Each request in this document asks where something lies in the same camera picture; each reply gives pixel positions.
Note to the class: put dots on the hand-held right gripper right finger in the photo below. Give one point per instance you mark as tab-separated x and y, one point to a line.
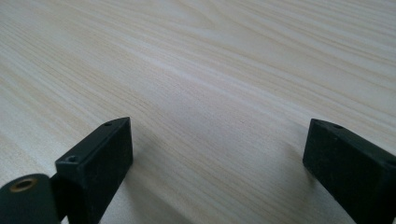
351	165

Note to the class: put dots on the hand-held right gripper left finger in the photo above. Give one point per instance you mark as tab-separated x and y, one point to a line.
96	165

